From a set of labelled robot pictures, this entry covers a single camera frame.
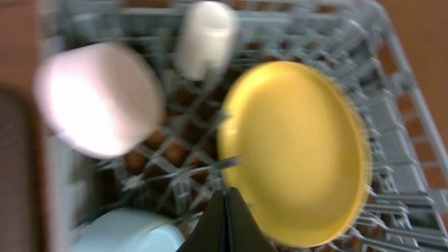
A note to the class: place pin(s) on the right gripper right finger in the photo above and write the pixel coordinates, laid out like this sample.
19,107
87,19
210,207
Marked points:
243,233

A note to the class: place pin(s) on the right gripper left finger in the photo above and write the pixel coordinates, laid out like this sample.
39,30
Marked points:
209,234

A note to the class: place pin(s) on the blue bowl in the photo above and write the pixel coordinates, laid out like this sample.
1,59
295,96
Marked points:
129,230

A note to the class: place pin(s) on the yellow plate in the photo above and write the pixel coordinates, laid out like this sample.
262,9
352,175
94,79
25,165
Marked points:
305,161

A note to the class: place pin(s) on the pink bowl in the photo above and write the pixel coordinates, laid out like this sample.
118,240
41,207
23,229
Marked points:
101,99

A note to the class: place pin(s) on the white cup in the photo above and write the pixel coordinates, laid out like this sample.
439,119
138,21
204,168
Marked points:
207,38

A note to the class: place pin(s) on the grey dishwasher rack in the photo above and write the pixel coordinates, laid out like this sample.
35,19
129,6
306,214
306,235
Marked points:
175,174

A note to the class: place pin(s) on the brown serving tray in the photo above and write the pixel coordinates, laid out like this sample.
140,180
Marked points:
21,224

